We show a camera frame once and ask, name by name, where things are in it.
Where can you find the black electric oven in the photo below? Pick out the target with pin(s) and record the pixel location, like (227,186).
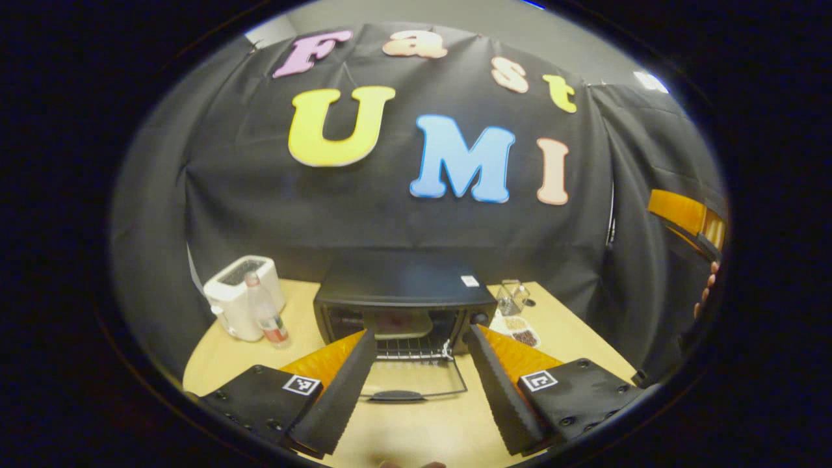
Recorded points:
(403,279)

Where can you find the small ceiling light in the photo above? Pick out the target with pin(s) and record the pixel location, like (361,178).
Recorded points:
(651,82)

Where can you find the pile of yellow soybeans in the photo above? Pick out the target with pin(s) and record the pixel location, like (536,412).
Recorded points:
(515,322)

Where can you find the pink meat slice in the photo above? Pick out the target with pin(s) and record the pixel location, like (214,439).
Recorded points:
(398,323)

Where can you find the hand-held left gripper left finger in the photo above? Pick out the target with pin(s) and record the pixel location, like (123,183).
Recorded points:
(348,396)

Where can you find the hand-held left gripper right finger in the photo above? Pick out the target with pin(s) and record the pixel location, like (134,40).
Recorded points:
(497,390)

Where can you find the pile of red beans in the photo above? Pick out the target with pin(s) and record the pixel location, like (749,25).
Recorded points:
(525,338)

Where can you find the white toaster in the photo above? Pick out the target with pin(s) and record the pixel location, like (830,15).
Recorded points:
(227,312)

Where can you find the clear bottle red label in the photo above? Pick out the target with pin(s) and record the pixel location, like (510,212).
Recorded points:
(266,312)

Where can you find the clear glass jar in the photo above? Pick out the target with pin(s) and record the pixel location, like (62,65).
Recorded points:
(510,299)

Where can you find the white divided plate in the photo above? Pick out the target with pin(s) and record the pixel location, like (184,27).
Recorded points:
(500,323)

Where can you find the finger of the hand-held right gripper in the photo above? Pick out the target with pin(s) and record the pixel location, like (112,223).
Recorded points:
(676,211)
(714,234)

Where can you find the black backdrop cloth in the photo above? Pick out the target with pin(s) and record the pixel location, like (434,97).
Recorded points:
(260,208)

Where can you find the cream square plate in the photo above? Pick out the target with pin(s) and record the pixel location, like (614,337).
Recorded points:
(374,328)

